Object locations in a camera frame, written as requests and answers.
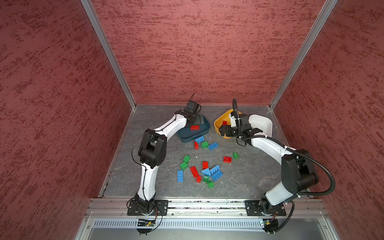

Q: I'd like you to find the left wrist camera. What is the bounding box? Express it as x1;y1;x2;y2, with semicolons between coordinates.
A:
186;101;201;114

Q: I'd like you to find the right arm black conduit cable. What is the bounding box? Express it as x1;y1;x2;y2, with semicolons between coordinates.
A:
232;98;336;197

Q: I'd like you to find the blue lego left long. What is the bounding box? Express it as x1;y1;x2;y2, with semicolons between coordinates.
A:
177;170;184;182

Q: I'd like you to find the left corner aluminium post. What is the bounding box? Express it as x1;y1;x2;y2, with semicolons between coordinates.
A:
81;0;137;111

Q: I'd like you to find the aluminium front rail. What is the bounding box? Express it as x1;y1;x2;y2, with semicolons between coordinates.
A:
85;197;329;219

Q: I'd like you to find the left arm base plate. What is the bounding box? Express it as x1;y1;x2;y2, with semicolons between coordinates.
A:
127;200;169;217

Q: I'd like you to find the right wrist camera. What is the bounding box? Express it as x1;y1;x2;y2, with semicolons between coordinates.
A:
230;116;237;128

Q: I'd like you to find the right circuit board connector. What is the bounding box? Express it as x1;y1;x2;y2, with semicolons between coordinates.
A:
263;219;279;234

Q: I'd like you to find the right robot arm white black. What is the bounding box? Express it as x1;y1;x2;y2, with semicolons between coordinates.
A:
214;110;319;216

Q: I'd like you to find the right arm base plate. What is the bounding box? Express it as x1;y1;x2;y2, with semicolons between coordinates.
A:
244;200;287;217

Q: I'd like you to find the yellow plastic bin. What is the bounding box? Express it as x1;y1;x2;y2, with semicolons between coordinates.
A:
214;109;239;139

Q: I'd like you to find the dark teal plastic bin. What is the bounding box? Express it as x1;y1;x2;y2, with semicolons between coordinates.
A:
177;115;211;143

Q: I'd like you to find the corner aluminium post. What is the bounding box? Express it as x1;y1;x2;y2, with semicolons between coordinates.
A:
269;0;338;111
81;0;137;111

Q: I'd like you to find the left circuit board connector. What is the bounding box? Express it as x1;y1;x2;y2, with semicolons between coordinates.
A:
137;219;157;228

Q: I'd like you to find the green lego pair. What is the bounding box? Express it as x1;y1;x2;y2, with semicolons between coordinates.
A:
180;162;189;170
183;155;191;164

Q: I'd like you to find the right corner aluminium post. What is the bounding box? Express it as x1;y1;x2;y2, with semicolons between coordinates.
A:
269;0;338;111

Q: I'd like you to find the green lego bottom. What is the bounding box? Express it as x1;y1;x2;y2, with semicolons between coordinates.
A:
207;182;215;188

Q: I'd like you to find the green lego lower pair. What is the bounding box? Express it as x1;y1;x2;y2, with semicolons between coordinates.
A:
180;162;189;170

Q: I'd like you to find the circuit board connector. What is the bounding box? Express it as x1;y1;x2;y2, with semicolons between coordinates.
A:
137;219;157;228
263;219;279;234

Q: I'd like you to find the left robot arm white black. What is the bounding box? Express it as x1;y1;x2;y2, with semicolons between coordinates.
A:
134;107;204;215

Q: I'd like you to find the green lego upper pair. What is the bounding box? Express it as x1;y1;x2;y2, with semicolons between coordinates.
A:
183;155;191;164

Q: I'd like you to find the white plastic bin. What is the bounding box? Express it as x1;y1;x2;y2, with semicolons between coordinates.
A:
249;115;273;137

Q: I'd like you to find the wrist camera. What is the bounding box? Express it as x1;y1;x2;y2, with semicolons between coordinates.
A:
186;101;201;114
230;116;237;128

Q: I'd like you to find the light blue sloped lego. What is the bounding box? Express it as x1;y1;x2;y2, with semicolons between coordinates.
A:
201;168;211;177

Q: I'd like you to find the red square lego centre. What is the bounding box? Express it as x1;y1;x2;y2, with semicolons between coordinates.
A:
203;162;209;170

